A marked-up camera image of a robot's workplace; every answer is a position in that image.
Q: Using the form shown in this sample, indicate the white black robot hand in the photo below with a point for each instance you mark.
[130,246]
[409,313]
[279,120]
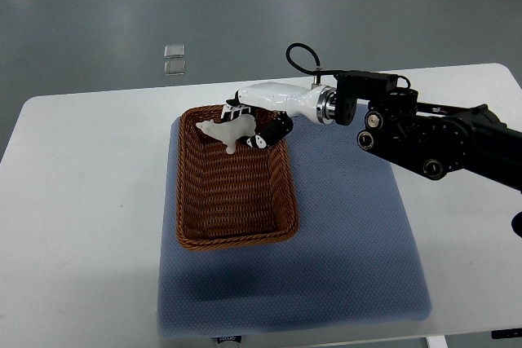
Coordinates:
[286,101]

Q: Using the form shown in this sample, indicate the white bear figurine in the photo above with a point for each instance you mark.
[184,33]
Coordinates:
[230,131]

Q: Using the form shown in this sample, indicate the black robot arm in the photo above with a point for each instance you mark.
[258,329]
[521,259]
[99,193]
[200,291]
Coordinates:
[430,140]

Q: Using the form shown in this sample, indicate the brown wicker basket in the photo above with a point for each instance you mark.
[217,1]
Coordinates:
[225,201]

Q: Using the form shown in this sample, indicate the lower metal floor plate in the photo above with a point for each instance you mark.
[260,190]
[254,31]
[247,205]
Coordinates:
[174,67]

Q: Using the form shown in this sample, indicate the metal floor plate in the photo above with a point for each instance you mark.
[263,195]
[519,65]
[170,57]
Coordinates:
[174,67]
[174,51]

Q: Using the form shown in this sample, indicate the upper metal floor plate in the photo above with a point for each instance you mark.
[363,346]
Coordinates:
[174,51]

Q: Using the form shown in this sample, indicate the blue textured mat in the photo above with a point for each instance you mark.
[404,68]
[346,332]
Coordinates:
[353,259]

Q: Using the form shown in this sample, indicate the black label tag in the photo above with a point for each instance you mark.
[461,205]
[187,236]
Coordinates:
[236,339]

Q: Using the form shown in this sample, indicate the black table control panel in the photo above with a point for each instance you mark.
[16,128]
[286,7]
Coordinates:
[506,333]

